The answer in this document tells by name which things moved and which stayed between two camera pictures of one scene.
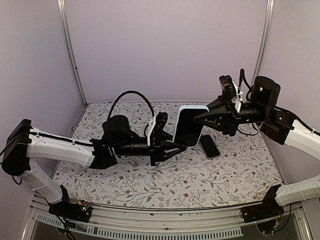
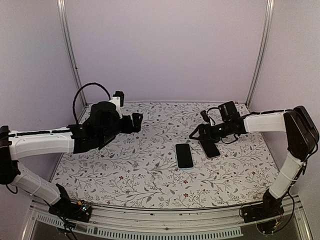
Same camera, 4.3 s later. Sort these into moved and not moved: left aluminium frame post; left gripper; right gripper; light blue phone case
Moved: light blue phone case; left gripper; right gripper
Not moved: left aluminium frame post
